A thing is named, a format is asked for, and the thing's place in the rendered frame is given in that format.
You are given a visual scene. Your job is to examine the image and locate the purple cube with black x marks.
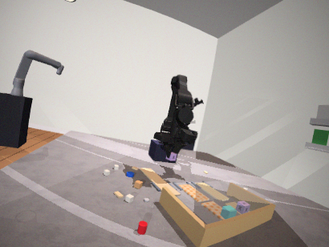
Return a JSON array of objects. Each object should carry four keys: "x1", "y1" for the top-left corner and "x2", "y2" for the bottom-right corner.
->
[{"x1": 166, "y1": 152, "x2": 177, "y2": 160}]

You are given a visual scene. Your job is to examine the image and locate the orange-brown cube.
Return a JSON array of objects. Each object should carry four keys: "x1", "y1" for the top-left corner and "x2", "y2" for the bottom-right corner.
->
[{"x1": 134, "y1": 180, "x2": 143, "y2": 189}]

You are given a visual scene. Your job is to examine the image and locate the tan open wooden tray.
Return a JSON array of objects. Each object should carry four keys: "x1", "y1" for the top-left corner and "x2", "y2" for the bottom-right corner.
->
[{"x1": 159, "y1": 180, "x2": 277, "y2": 247}]

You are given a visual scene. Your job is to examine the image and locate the red cylinder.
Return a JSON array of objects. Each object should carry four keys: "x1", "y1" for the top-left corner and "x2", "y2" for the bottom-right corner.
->
[{"x1": 137, "y1": 221, "x2": 147, "y2": 235}]

